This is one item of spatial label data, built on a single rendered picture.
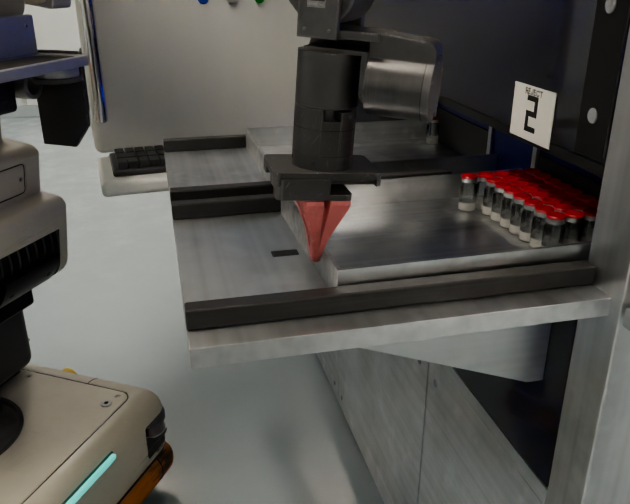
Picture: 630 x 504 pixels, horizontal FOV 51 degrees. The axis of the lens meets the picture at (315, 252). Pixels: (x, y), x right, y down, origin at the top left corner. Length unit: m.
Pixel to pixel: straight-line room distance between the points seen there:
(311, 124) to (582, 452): 0.45
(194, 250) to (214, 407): 1.27
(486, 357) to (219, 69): 0.96
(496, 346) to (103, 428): 0.96
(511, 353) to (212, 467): 1.15
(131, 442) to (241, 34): 0.91
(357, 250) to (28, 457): 0.94
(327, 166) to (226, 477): 1.26
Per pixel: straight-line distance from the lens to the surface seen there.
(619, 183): 0.68
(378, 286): 0.62
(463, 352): 0.76
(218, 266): 0.71
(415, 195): 0.91
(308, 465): 1.79
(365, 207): 0.88
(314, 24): 0.58
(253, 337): 0.58
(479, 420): 1.01
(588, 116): 0.71
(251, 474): 1.77
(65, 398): 1.63
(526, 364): 0.81
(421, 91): 0.57
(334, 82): 0.59
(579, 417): 0.78
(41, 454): 1.49
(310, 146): 0.61
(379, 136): 1.23
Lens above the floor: 1.17
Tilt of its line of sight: 23 degrees down
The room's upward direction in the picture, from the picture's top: straight up
